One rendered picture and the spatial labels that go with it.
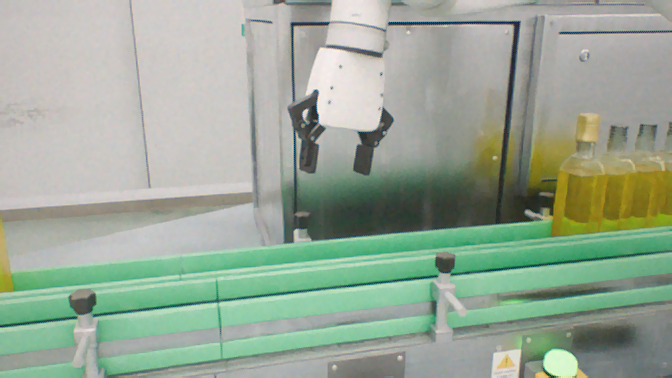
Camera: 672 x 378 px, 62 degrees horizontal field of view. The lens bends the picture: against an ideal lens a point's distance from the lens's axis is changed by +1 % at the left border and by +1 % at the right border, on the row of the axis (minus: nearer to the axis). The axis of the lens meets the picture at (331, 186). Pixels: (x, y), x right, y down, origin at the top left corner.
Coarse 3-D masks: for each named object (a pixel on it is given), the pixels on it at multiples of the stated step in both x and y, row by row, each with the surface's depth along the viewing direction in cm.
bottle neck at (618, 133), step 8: (616, 128) 93; (624, 128) 93; (608, 136) 95; (616, 136) 94; (624, 136) 93; (608, 144) 95; (616, 144) 94; (624, 144) 94; (608, 152) 95; (616, 152) 94; (624, 152) 94
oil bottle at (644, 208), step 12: (636, 156) 96; (648, 156) 95; (660, 156) 96; (636, 168) 95; (648, 168) 95; (660, 168) 95; (636, 180) 95; (648, 180) 96; (660, 180) 96; (636, 192) 96; (648, 192) 96; (660, 192) 97; (636, 204) 96; (648, 204) 97; (636, 216) 97; (648, 216) 98; (636, 228) 98
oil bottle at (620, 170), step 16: (608, 160) 94; (624, 160) 94; (608, 176) 94; (624, 176) 94; (608, 192) 94; (624, 192) 95; (608, 208) 95; (624, 208) 96; (608, 224) 96; (624, 224) 97
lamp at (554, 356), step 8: (552, 352) 81; (560, 352) 81; (544, 360) 81; (552, 360) 80; (560, 360) 80; (568, 360) 80; (544, 368) 81; (552, 368) 80; (560, 368) 79; (568, 368) 79; (552, 376) 80; (560, 376) 79; (568, 376) 79
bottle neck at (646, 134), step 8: (640, 128) 96; (648, 128) 95; (656, 128) 95; (640, 136) 96; (648, 136) 95; (656, 136) 95; (640, 144) 96; (648, 144) 95; (640, 152) 96; (648, 152) 96
